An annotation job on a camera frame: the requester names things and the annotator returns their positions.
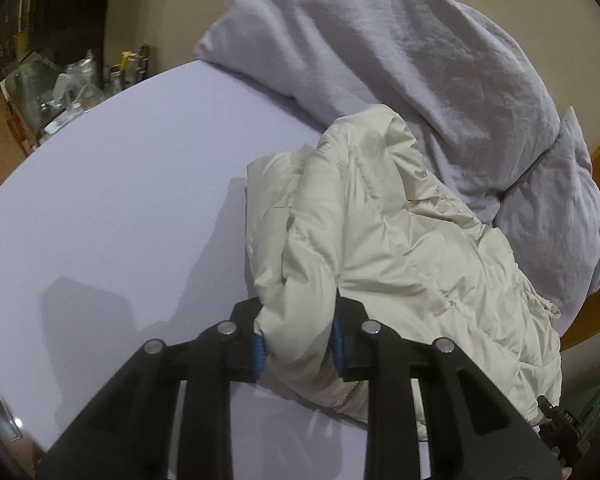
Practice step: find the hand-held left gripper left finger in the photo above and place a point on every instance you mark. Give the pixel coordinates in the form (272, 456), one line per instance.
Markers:
(257, 355)

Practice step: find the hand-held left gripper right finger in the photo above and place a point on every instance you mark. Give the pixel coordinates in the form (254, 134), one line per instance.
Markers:
(337, 345)

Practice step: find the white puffer jacket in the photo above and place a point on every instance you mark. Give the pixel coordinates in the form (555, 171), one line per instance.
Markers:
(380, 240)

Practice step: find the bed with lavender sheet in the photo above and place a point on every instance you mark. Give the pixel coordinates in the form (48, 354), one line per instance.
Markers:
(130, 185)

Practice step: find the clear glassware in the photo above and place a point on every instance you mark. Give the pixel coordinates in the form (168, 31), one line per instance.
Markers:
(75, 85)

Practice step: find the glass nightstand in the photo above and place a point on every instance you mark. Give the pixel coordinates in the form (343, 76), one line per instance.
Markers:
(30, 110)

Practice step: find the black flat screen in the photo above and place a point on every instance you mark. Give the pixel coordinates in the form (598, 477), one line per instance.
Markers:
(75, 10)

